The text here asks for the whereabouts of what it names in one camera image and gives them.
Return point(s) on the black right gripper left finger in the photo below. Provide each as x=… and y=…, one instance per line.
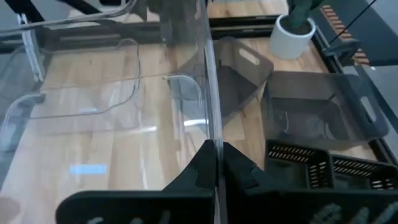
x=199, y=186

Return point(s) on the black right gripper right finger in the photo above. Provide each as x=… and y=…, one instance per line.
x=239, y=193

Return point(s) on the clear plastic storage bin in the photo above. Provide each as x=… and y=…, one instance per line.
x=93, y=140

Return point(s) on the smoky grey plastic bin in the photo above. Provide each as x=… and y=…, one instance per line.
x=314, y=93
x=236, y=81

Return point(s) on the black slotted plastic basket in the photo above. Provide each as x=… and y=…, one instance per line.
x=357, y=174
x=289, y=168

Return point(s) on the white round plant pot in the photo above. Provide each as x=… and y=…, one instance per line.
x=287, y=43

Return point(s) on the green artificial plant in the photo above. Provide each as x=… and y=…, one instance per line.
x=300, y=12

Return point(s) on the black hazard-striped floor mat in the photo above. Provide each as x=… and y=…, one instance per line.
x=377, y=37

